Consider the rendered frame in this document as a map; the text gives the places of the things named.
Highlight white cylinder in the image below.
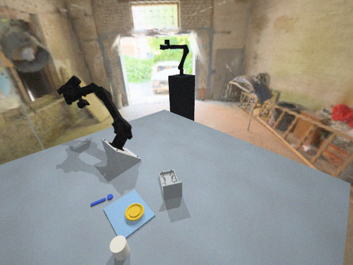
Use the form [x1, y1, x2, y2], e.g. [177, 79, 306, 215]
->
[110, 235, 130, 261]

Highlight light blue flat mat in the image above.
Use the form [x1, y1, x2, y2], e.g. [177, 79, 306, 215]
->
[104, 190, 155, 239]

